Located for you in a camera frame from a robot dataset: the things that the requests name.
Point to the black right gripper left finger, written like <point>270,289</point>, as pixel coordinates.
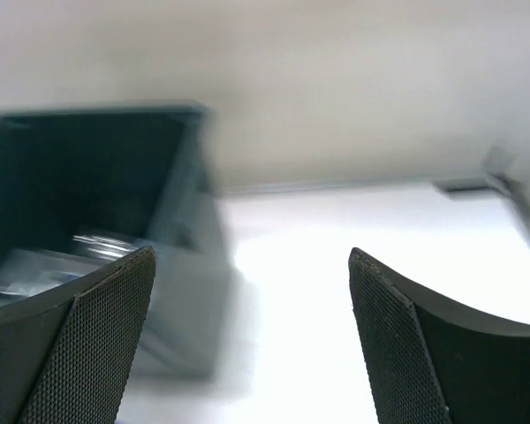
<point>66,353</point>

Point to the dark green plastic bin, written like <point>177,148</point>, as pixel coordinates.
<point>134,172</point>

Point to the clear bottle yellowish label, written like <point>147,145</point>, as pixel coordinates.
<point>25,273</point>

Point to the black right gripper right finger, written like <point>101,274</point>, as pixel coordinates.
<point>431,359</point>

